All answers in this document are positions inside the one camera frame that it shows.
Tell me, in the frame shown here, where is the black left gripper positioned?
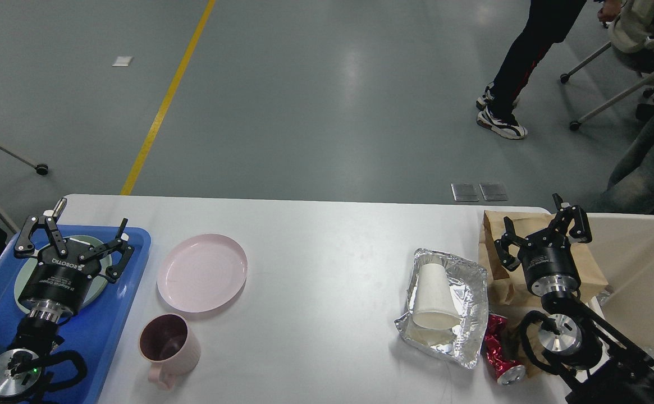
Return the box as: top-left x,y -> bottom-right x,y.
14,198 -> 134,313

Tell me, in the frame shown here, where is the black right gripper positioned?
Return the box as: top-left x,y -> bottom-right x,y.
494,194 -> 593,296

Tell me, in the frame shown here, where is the pink plate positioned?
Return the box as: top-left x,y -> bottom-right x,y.
157,233 -> 248,314

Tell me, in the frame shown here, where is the pink mug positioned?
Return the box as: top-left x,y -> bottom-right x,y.
138,314 -> 202,391

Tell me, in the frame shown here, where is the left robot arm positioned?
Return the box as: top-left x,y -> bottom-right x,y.
0,199 -> 134,403

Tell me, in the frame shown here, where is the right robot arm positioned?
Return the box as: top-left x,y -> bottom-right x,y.
494,194 -> 654,403

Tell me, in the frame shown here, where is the green plate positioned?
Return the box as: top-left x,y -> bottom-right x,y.
13,235 -> 108,314

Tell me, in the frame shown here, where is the floor socket plate right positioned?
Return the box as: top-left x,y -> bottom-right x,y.
479,182 -> 509,202

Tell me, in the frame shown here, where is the floor socket plate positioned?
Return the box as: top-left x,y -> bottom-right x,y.
451,182 -> 480,203
479,182 -> 509,202

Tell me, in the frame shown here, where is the aluminium foil tray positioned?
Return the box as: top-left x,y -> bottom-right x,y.
394,248 -> 489,370

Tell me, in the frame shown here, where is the crumpled brown paper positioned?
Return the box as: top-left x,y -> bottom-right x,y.
501,319 -> 544,378

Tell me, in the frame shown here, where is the beige plastic bin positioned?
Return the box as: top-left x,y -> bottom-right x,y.
588,214 -> 654,358

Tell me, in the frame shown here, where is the floor socket plate left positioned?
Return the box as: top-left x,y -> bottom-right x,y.
451,182 -> 480,203

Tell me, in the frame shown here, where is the blue plastic tray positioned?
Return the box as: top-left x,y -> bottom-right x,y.
0,227 -> 150,403

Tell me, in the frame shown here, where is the crushed red can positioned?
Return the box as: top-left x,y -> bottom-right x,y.
482,313 -> 527,386

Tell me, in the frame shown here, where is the white paper cup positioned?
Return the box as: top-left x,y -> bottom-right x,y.
413,263 -> 460,330

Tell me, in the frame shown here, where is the person in black trousers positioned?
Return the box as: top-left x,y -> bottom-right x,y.
476,1 -> 585,140

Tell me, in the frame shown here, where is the office chair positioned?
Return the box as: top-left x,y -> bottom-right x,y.
560,1 -> 654,131

